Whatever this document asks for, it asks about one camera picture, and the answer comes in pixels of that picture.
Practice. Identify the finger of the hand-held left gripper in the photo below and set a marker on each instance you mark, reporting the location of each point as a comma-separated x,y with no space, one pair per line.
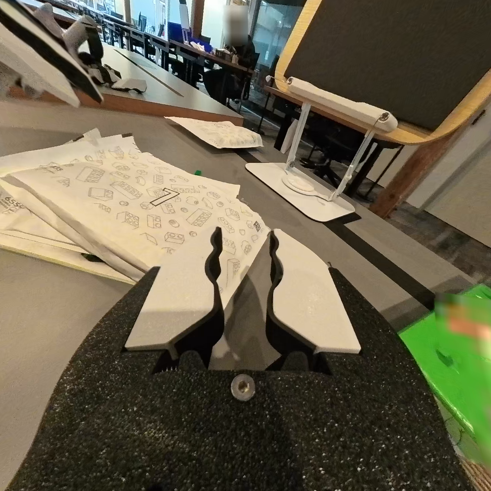
34,65

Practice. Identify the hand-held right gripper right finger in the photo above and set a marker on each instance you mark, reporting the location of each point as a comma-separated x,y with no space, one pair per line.
310,303

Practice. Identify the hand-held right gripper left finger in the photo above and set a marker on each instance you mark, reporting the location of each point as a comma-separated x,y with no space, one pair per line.
180,303

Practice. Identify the green toy set box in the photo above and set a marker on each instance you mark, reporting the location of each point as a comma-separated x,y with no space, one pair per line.
441,356

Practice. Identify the torn white paper bag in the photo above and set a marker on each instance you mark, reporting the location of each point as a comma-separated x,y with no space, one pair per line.
23,214

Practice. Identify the grey desk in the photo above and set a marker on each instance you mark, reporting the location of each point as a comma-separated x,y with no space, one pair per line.
57,326

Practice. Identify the row of office desks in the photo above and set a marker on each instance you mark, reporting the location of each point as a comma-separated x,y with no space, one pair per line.
153,42

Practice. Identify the wood-edged grey table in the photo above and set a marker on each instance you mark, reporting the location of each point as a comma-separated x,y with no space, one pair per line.
161,96

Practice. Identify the blue storage bin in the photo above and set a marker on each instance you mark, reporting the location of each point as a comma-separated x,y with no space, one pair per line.
176,30

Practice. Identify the white tapered stand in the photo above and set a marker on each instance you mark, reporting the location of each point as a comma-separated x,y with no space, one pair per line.
291,138

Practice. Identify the black office chair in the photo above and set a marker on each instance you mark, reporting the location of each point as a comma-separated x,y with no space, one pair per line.
226,88

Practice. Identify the dark panel with wood rim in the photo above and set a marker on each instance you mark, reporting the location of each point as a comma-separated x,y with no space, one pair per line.
383,46

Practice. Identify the wooden post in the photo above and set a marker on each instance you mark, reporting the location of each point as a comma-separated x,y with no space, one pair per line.
406,180

